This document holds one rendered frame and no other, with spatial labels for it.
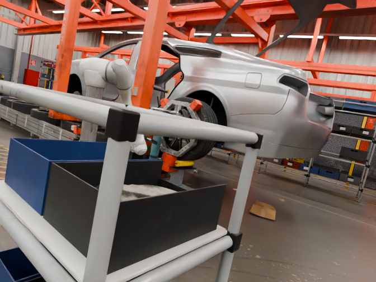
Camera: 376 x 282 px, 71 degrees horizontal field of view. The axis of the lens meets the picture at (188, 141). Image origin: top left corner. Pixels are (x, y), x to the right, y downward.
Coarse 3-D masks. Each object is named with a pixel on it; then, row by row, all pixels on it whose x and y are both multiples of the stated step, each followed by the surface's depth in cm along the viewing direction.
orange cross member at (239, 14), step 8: (216, 0) 358; (224, 0) 361; (232, 0) 375; (224, 8) 379; (240, 8) 395; (232, 16) 401; (240, 16) 400; (248, 16) 418; (248, 24) 423; (256, 24) 442; (256, 32) 449; (264, 32) 470; (264, 40) 479
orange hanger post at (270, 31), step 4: (268, 28) 485; (272, 28) 487; (268, 32) 485; (272, 32) 491; (268, 36) 485; (272, 36) 494; (268, 40) 484; (264, 44) 489; (268, 44) 487; (264, 48) 488; (268, 52) 494; (260, 56) 492; (264, 56) 487; (268, 56) 498
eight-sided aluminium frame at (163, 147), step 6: (168, 102) 270; (174, 102) 266; (180, 102) 260; (186, 102) 255; (162, 108) 275; (168, 108) 275; (192, 114) 250; (162, 138) 280; (162, 144) 274; (192, 144) 248; (162, 150) 271; (168, 150) 266; (180, 150) 257; (186, 150) 254; (180, 156) 262
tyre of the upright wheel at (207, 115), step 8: (200, 112) 254; (208, 112) 259; (200, 120) 254; (208, 120) 254; (216, 120) 266; (200, 144) 253; (208, 144) 260; (192, 152) 258; (200, 152) 260; (208, 152) 271; (184, 160) 267; (192, 160) 281
